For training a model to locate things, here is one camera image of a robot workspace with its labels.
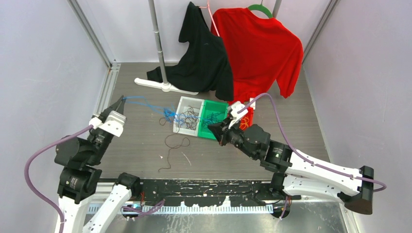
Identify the white clothes rack stand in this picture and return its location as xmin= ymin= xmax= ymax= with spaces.
xmin=134 ymin=0 xmax=283 ymax=96

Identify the red sweatshirt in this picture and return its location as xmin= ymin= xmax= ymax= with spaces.
xmin=211 ymin=8 xmax=304 ymax=102

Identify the black t-shirt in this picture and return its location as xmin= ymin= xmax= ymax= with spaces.
xmin=165 ymin=2 xmax=234 ymax=101

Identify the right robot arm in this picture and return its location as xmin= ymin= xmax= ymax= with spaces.
xmin=208 ymin=118 xmax=374 ymax=215

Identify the brown thin wire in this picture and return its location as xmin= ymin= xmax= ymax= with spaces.
xmin=157 ymin=133 xmax=191 ymax=173
xmin=159 ymin=106 xmax=202 ymax=130

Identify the green hanger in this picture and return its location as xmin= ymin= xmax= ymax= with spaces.
xmin=247 ymin=3 xmax=274 ymax=18

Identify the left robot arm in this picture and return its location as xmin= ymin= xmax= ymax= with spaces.
xmin=54 ymin=97 xmax=142 ymax=233

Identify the green plastic bin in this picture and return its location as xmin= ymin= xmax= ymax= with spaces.
xmin=197 ymin=100 xmax=228 ymax=140

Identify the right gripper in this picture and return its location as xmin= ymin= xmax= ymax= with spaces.
xmin=208 ymin=115 xmax=258 ymax=159

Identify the white plastic bin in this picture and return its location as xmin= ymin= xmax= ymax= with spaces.
xmin=172 ymin=96 xmax=205 ymax=137

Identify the pink hanger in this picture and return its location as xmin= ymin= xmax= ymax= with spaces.
xmin=199 ymin=0 xmax=220 ymax=37

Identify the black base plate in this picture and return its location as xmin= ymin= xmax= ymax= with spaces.
xmin=96 ymin=178 xmax=302 ymax=208

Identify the red plastic bin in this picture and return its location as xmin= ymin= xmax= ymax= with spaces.
xmin=240 ymin=107 xmax=254 ymax=130

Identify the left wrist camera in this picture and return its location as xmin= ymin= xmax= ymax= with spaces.
xmin=97 ymin=111 xmax=127 ymax=137

